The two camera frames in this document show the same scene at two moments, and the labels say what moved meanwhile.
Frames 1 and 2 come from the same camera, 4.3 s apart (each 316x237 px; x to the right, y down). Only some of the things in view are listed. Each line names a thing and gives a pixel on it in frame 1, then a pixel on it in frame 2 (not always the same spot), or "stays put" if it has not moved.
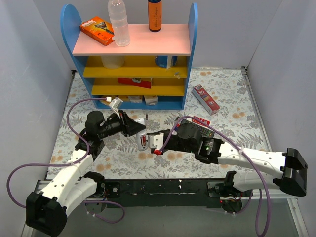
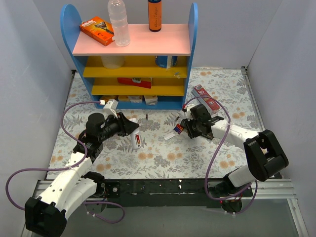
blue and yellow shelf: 152,72 stays put
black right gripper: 165,140 → 188,128
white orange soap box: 136,98 stays put
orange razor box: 100,29 stays put
